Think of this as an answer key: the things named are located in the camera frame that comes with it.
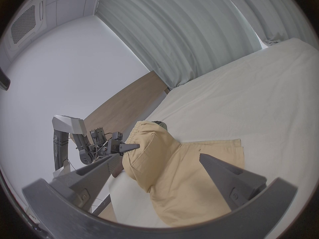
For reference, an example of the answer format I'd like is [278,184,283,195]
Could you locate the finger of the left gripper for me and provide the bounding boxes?
[120,144,140,154]

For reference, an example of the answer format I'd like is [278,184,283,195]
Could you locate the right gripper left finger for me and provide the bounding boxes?
[51,154,122,211]

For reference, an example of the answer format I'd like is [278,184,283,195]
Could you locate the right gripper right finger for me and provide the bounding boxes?
[199,153,267,212]

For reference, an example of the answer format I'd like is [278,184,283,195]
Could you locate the beige shorts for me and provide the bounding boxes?
[122,120,246,228]

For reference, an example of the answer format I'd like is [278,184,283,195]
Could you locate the bed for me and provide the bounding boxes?
[70,38,319,230]

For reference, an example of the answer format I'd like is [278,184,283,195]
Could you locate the brown garment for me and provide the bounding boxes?
[112,164,125,179]

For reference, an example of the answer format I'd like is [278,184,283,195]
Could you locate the green garment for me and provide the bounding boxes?
[152,120,168,131]

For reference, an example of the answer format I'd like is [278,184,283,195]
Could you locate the pale green curtain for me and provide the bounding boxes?
[214,0,319,45]
[96,0,262,89]

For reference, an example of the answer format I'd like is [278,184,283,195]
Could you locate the window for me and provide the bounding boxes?
[256,33,268,50]

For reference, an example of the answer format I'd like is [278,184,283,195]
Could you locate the white ceiling air vent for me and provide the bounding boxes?
[7,0,48,55]

